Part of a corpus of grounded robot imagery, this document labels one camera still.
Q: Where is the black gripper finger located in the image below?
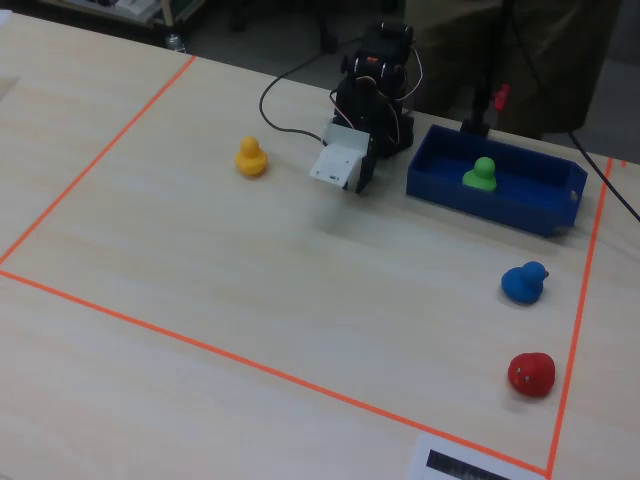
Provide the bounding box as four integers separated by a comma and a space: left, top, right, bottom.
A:
354, 141, 380, 196

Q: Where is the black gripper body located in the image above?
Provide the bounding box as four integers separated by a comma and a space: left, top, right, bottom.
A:
370, 129, 394, 159

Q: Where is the green rubber duck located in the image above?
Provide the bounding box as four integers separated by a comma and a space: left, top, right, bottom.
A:
461, 156, 498, 193

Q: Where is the yellow rubber duck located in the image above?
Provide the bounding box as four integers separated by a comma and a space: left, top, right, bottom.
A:
233, 136, 270, 178

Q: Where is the blue plastic box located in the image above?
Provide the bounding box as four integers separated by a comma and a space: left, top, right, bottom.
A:
405, 124, 590, 239

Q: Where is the blue rubber duck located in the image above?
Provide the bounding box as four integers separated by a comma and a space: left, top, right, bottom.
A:
501, 261, 550, 305

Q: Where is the red rubber duck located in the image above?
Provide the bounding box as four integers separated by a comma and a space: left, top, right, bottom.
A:
507, 351, 556, 399

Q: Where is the person in khaki shorts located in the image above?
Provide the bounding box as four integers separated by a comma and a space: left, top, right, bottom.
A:
403, 0, 622, 142

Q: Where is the orange tape border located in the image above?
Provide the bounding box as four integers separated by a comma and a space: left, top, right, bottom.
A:
0, 54, 615, 479

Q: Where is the storage shelf with items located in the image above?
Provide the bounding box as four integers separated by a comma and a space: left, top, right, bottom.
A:
39, 0, 207, 37

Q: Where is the white paper with black bar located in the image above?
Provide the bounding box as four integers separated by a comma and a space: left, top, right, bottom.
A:
407, 432, 546, 480

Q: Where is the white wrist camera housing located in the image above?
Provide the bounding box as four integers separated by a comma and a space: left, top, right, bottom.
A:
308, 122, 372, 190

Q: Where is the black camera cable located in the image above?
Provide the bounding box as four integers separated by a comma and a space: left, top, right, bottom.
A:
257, 49, 332, 145

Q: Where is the black clamp stand red handle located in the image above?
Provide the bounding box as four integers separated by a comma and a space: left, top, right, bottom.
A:
458, 0, 517, 137

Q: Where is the black cable across table edge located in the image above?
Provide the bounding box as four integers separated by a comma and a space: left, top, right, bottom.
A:
567, 128, 640, 224

